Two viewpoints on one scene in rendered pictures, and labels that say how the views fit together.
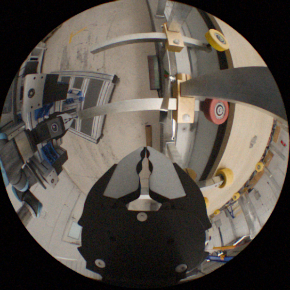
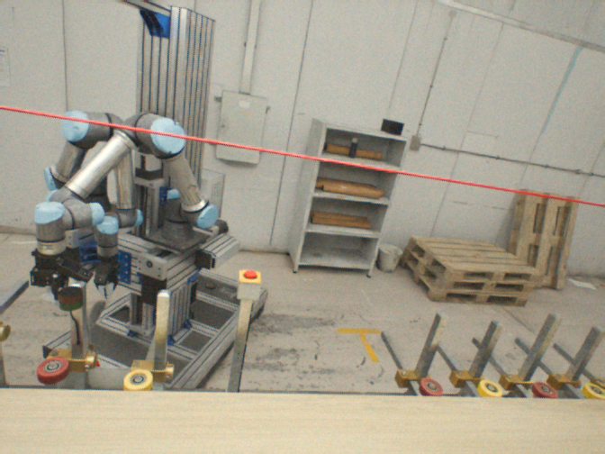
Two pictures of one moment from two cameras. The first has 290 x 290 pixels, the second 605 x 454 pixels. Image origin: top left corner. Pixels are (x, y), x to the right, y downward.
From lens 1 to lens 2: 141 cm
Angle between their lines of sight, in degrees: 75
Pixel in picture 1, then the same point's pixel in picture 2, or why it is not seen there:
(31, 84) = (156, 266)
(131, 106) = not seen: hidden behind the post
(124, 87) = not seen: hidden behind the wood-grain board
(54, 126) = (100, 278)
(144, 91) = not seen: outside the picture
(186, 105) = (66, 354)
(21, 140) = (110, 251)
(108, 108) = (90, 318)
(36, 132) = (107, 264)
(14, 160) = (103, 241)
